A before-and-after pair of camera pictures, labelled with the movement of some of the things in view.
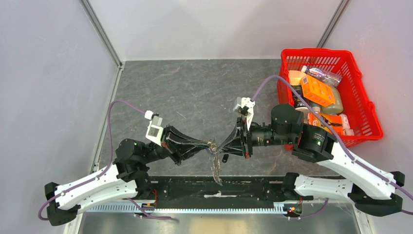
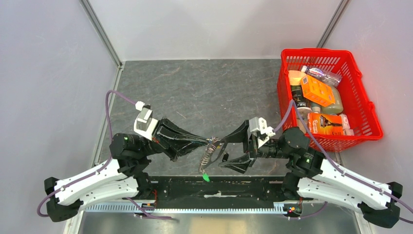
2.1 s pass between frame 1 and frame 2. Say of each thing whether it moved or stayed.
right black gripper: moved
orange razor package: stayed
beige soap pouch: stayed
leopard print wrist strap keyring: moved
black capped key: stayed
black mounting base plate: stayed
